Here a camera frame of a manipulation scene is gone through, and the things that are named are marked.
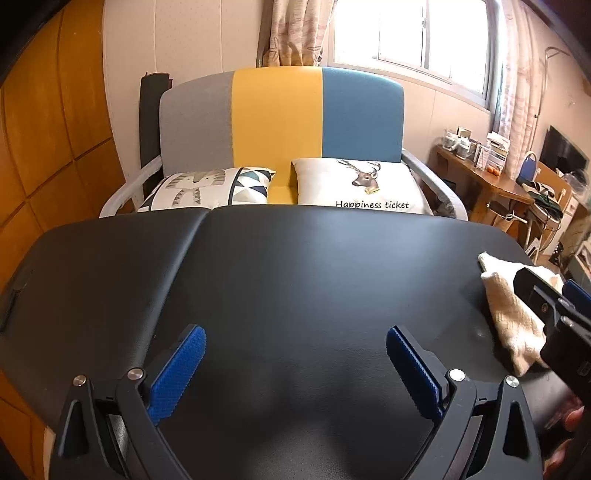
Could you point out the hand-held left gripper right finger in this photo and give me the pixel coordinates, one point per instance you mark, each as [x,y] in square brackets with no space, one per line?
[415,369]

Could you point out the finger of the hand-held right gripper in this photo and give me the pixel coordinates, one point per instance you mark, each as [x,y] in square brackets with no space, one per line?
[579,297]
[538,290]

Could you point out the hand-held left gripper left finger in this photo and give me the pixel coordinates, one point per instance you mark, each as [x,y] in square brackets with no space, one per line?
[178,374]

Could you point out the cream knitted sweater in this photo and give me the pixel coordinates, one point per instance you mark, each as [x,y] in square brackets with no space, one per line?
[508,314]

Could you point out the person's right hand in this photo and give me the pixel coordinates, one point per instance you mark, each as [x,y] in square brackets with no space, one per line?
[575,420]

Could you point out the wooden desk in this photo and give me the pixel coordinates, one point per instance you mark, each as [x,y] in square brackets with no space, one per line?
[498,184]

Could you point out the blue chair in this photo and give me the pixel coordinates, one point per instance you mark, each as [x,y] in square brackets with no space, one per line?
[526,168]

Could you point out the black monitor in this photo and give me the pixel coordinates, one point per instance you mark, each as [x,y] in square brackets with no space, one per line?
[563,150]

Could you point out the stack of paper boxes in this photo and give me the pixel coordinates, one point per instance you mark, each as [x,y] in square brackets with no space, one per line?
[494,152]

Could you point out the cluster of white jars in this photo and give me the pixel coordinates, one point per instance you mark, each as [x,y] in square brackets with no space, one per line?
[459,145]

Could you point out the cat print pillow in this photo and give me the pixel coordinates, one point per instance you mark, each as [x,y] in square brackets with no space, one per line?
[194,189]

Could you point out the patterned beige curtain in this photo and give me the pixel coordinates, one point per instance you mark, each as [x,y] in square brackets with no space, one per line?
[521,92]
[295,32]

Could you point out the deer print pillow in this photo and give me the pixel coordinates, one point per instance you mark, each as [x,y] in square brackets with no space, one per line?
[323,184]

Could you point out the grey yellow blue sofa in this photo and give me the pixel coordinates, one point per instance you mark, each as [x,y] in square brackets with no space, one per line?
[277,129]

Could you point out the wooden panelled wardrobe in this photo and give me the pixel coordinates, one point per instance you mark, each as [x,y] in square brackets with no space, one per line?
[46,138]

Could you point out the window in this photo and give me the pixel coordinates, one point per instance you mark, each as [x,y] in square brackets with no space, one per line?
[415,32]

